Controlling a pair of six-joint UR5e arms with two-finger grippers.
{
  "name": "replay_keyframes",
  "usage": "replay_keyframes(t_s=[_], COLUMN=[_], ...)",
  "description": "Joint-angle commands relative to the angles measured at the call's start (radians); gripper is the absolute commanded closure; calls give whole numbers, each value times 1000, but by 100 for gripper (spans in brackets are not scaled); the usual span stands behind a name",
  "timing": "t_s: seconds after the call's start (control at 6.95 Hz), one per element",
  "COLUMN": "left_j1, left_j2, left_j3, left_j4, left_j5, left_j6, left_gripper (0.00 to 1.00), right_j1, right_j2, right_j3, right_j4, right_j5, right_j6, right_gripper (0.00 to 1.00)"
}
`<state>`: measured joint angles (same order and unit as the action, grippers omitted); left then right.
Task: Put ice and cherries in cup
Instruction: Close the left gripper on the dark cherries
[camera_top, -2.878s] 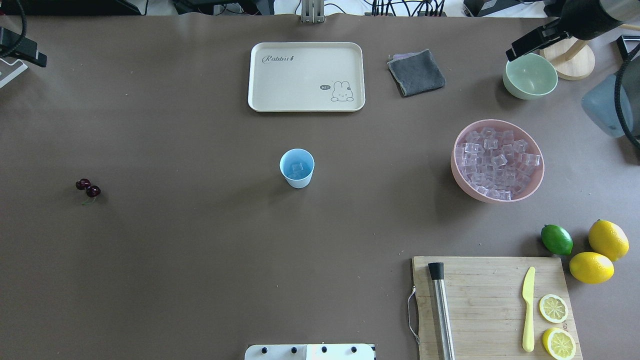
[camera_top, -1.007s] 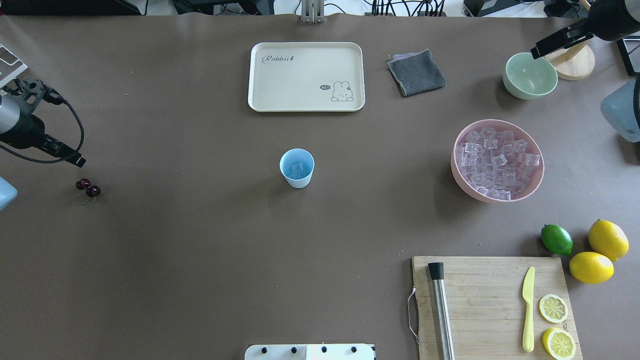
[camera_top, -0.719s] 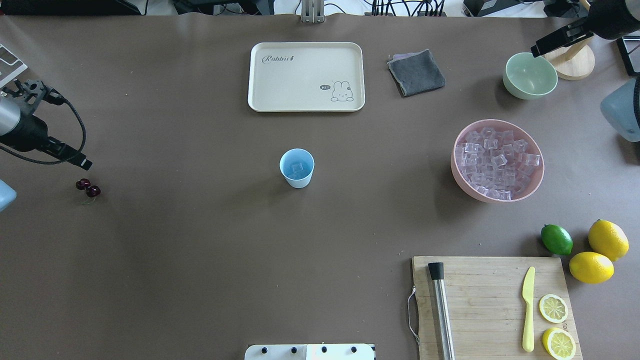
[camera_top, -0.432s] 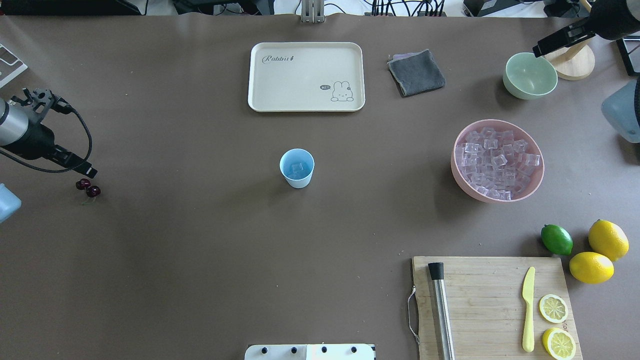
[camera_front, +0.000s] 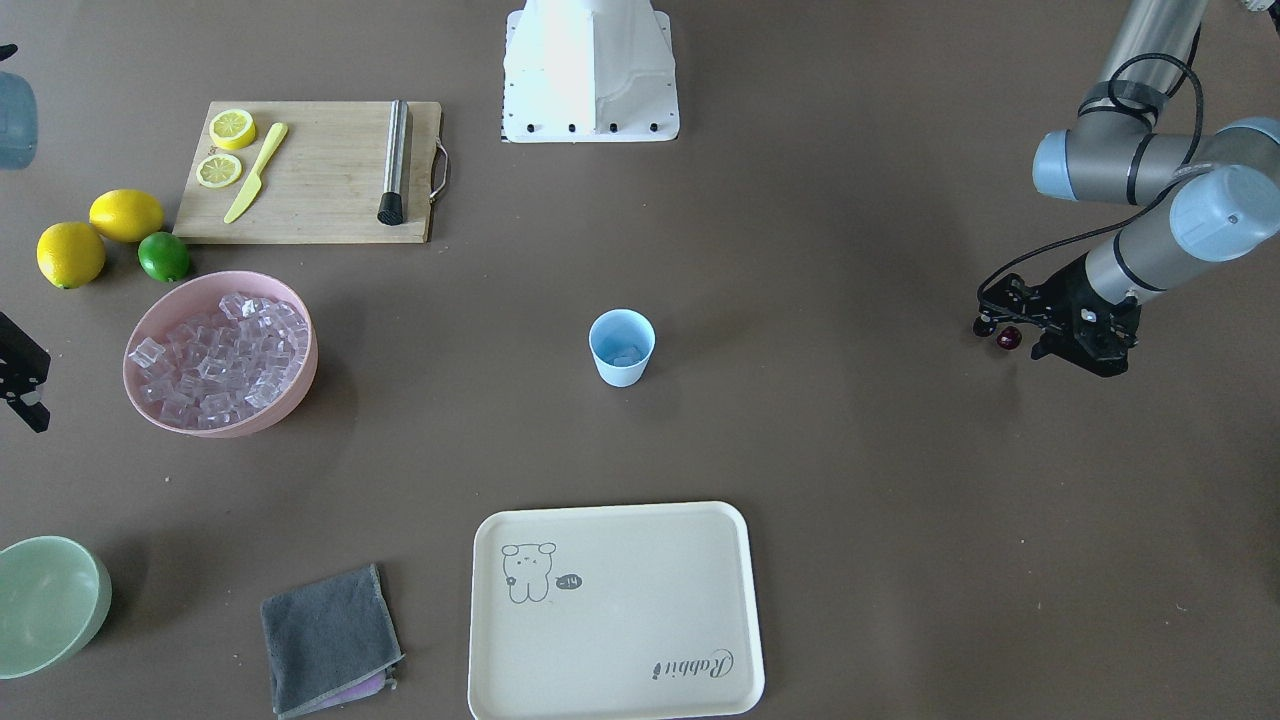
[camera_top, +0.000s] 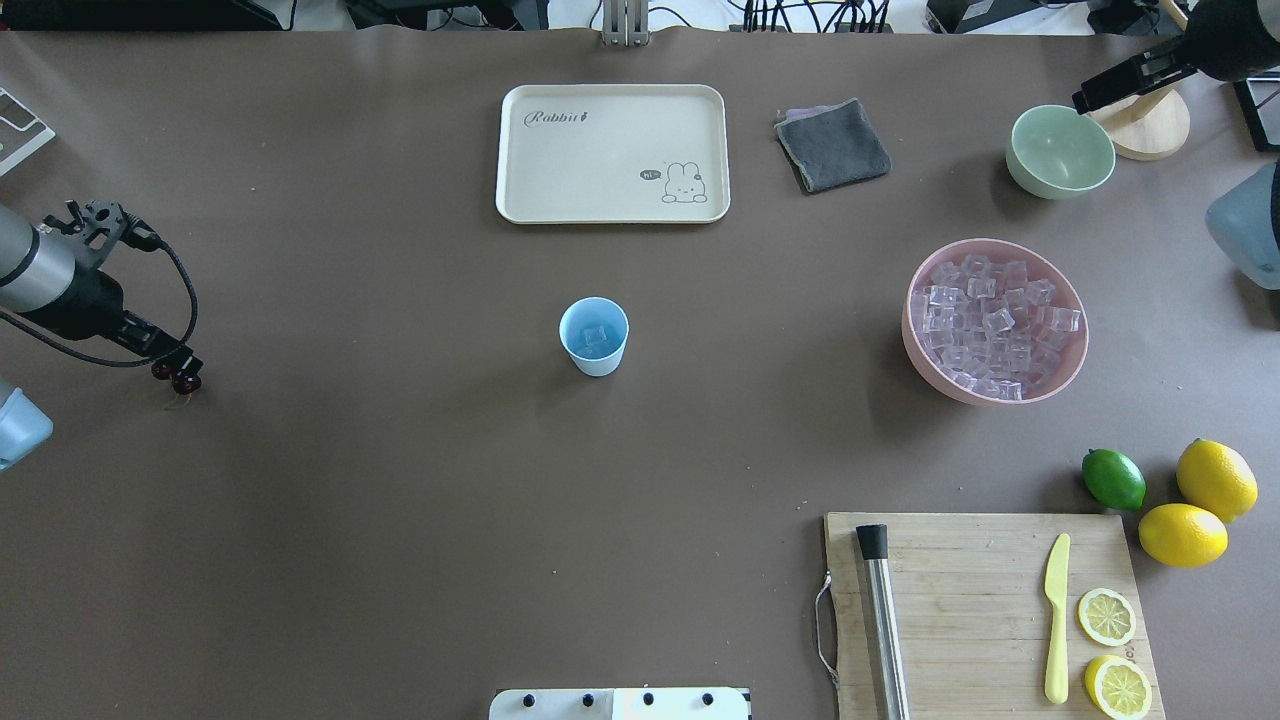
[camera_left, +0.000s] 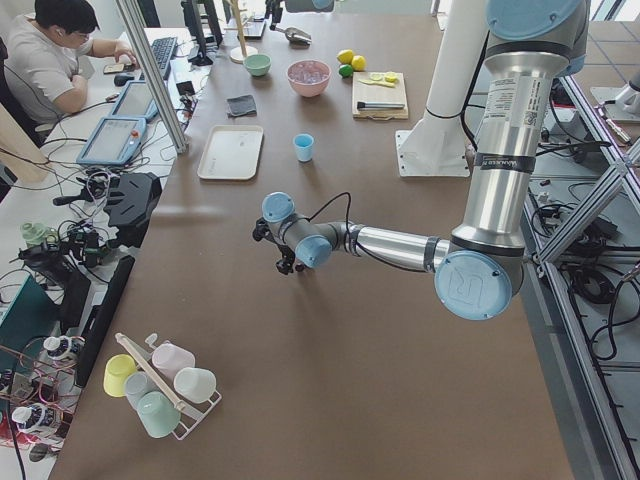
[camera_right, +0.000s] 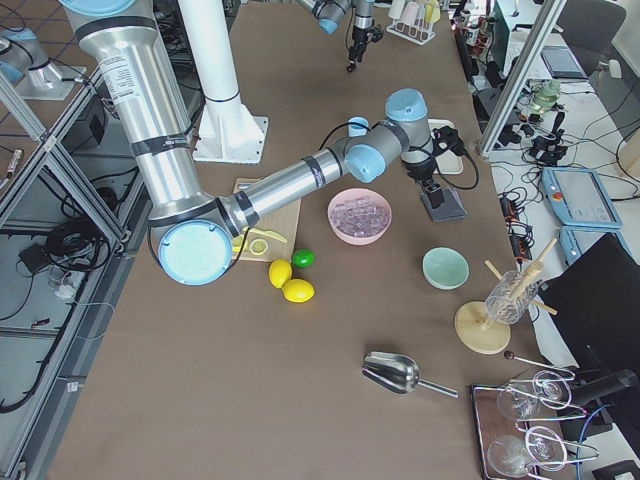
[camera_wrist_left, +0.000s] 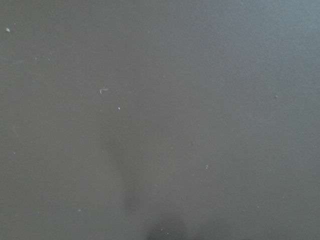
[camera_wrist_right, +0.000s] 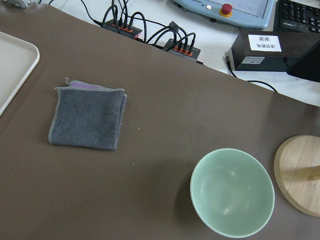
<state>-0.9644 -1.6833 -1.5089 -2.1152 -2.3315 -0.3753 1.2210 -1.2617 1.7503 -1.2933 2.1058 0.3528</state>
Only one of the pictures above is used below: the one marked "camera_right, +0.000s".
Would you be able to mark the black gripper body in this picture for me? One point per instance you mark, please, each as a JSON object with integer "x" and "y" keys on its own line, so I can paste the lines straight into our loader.
{"x": 358, "y": 29}
{"x": 423, "y": 173}

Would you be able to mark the grey folded cloth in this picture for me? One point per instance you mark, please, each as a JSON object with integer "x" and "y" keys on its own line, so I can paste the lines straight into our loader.
{"x": 452, "y": 207}

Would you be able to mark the yellow plastic knife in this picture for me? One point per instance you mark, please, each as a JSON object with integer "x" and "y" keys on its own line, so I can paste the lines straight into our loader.
{"x": 271, "y": 234}

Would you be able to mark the green lime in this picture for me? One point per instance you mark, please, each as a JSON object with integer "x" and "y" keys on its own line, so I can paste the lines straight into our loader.
{"x": 303, "y": 258}

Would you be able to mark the wine glass rack tray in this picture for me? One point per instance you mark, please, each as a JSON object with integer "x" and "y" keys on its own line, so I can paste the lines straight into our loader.
{"x": 518, "y": 427}

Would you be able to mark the steel ice scoop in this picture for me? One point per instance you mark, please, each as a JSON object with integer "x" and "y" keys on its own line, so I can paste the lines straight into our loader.
{"x": 399, "y": 373}

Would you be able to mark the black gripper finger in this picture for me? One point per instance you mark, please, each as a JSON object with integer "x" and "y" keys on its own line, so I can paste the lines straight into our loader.
{"x": 355, "y": 54}
{"x": 432, "y": 198}

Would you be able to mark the mint green bowl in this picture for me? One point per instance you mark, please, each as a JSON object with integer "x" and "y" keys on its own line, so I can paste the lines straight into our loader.
{"x": 445, "y": 268}

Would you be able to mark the light blue plastic cup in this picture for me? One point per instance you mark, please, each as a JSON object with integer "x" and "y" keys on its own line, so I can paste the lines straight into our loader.
{"x": 357, "y": 126}

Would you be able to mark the textured glass on stand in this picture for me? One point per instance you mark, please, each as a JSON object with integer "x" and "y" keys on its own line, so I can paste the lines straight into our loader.
{"x": 502, "y": 306}

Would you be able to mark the cream rabbit tray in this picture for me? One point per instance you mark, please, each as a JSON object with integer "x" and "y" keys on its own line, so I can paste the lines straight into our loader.
{"x": 449, "y": 163}

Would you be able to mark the white wire cup rack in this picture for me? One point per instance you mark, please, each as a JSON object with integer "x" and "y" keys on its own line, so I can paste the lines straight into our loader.
{"x": 414, "y": 20}

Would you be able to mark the aluminium frame post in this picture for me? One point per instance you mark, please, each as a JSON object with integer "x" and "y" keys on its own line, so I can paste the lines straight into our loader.
{"x": 541, "y": 29}

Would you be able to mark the upper lemon slice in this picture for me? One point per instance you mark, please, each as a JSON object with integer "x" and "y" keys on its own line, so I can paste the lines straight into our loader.
{"x": 258, "y": 246}

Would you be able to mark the whole yellow lemon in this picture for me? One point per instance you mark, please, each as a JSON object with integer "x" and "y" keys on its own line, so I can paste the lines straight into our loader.
{"x": 280, "y": 272}

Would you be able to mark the pile of ice cubes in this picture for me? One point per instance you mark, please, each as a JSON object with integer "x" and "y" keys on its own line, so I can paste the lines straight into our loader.
{"x": 360, "y": 217}

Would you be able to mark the wooden cup tree stand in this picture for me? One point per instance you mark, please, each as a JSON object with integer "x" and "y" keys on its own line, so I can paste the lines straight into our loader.
{"x": 484, "y": 326}

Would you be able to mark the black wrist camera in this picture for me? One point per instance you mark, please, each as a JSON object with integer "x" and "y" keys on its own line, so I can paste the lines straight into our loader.
{"x": 447, "y": 139}

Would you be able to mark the blue teach pendant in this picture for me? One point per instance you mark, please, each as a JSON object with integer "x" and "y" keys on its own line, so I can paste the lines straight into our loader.
{"x": 575, "y": 241}
{"x": 578, "y": 197}

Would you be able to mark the wooden cutting board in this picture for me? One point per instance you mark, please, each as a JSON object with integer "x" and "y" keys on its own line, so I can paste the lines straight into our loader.
{"x": 284, "y": 221}

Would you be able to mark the pink bowl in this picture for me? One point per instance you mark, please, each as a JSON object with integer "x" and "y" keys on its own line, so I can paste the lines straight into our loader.
{"x": 352, "y": 194}

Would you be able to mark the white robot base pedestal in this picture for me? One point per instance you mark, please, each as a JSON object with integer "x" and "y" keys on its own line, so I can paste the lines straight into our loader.
{"x": 227, "y": 132}

